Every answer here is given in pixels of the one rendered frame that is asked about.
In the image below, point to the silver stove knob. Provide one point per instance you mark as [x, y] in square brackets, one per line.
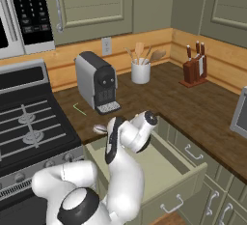
[19, 177]
[70, 157]
[49, 163]

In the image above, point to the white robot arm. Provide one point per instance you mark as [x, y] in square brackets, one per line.
[122, 183]

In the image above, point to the wooden spoon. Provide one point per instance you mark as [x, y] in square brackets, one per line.
[129, 53]

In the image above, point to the open olive drawer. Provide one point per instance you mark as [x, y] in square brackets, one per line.
[164, 171]

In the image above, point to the grey countertop appliance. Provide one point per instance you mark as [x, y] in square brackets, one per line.
[240, 113]

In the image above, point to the white utensil pot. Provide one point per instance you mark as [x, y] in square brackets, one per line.
[140, 73]

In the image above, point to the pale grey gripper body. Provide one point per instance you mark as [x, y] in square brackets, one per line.
[99, 128]

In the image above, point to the white and black microwave oven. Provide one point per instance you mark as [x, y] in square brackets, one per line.
[32, 10]

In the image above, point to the black and silver stove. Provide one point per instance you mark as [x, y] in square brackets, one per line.
[29, 126]

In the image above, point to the closed olive drawer front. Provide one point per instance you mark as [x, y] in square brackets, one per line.
[205, 167]

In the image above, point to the olive corner wall cupboard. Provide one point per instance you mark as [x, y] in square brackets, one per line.
[225, 6]

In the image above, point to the brown wooden knife block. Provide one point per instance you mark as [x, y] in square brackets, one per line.
[191, 71]

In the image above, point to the thin green bent stick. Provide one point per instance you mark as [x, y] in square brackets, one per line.
[78, 109]

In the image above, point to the white wall outlet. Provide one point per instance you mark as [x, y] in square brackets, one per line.
[106, 46]

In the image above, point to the olive base cupboard door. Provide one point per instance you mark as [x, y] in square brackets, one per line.
[199, 203]
[239, 216]

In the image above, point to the grey and black coffee machine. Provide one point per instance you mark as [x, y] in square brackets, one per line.
[93, 74]

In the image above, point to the wide wooden spatula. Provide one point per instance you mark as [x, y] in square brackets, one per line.
[157, 55]

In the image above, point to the olive wall cupboard door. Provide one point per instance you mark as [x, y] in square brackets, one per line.
[96, 0]

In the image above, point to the thin wooden stick tool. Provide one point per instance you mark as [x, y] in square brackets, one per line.
[148, 53]

